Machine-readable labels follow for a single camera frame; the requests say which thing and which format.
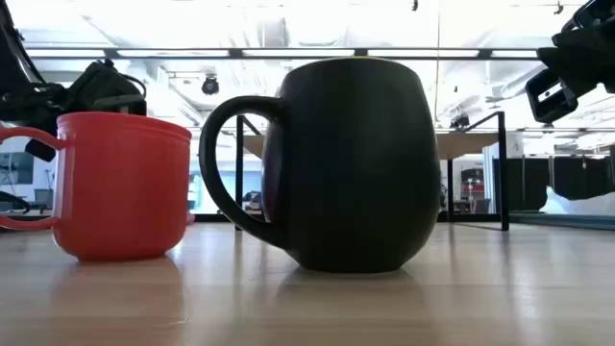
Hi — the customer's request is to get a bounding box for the black curved cable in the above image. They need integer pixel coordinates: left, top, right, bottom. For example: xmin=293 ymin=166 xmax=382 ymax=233
xmin=0 ymin=190 xmax=33 ymax=215

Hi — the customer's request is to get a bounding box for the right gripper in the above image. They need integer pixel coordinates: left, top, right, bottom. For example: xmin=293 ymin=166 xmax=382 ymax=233
xmin=536 ymin=16 xmax=615 ymax=97

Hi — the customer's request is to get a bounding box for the black overhead frame bar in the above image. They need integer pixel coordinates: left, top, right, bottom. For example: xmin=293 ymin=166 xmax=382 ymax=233
xmin=23 ymin=46 xmax=539 ymax=61

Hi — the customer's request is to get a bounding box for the white cloth sheet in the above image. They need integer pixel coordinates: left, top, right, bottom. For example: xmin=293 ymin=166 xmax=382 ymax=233
xmin=540 ymin=185 xmax=615 ymax=216

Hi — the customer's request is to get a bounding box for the teal floor mat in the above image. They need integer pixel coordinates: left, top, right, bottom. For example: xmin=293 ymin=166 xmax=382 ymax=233
xmin=508 ymin=212 xmax=615 ymax=232

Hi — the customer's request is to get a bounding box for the round black mug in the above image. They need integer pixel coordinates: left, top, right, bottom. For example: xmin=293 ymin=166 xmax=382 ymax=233
xmin=198 ymin=56 xmax=442 ymax=275

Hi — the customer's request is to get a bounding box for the black partition curtain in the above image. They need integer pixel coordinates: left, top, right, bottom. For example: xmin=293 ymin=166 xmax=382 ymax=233
xmin=492 ymin=156 xmax=615 ymax=212

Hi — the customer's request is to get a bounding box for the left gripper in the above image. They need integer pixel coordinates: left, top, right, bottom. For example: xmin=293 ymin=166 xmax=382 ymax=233
xmin=61 ymin=58 xmax=148 ymax=117

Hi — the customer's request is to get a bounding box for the dark wall picture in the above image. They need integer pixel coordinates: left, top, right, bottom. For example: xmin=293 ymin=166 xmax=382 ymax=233
xmin=0 ymin=151 xmax=36 ymax=186

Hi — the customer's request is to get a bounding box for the black table edge rail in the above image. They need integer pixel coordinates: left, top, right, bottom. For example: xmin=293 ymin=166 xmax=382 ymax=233
xmin=191 ymin=212 xmax=510 ymax=223

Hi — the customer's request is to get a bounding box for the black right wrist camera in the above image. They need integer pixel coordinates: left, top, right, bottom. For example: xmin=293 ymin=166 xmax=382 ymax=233
xmin=525 ymin=68 xmax=579 ymax=125

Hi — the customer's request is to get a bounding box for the red plastic mug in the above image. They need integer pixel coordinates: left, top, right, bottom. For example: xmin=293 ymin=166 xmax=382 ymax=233
xmin=0 ymin=111 xmax=193 ymax=263

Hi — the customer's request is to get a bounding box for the wooden shelf with black frame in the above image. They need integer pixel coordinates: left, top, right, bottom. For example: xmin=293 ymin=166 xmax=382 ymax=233
xmin=234 ymin=111 xmax=510 ymax=233

